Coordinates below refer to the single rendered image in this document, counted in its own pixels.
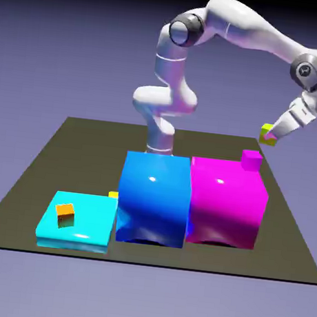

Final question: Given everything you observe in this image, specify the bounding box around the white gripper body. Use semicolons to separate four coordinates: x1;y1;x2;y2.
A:
267;108;304;143

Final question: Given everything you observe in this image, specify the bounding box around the small lime green cube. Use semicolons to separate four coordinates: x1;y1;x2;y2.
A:
257;122;280;147

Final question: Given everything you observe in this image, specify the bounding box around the small magenta cube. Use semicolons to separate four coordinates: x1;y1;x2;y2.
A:
240;149;265;174

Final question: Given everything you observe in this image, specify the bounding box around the small orange cube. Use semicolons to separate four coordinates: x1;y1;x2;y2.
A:
52;201;77;231

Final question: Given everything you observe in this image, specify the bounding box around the large magenta box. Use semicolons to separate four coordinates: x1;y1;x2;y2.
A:
182;155;273;252

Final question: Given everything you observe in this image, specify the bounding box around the large blue box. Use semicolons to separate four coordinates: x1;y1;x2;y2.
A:
112;149;196;250

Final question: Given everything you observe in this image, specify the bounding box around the large cyan box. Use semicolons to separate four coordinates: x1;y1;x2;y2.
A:
33;188;119;256

